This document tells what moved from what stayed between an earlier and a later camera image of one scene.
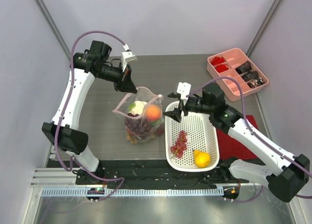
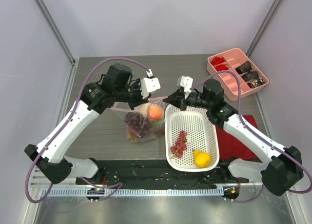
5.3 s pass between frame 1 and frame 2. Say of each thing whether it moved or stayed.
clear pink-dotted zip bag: stayed
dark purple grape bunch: stayed
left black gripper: moved
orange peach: stayed
